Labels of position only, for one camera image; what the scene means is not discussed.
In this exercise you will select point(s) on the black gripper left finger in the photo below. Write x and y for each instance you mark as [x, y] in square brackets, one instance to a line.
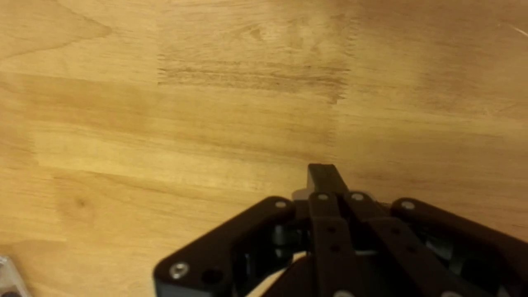
[264, 248]

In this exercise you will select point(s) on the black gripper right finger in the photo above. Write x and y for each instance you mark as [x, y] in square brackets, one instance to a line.
[429, 248]

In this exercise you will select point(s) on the clear bag of black screws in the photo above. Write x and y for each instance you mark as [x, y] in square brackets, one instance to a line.
[10, 278]

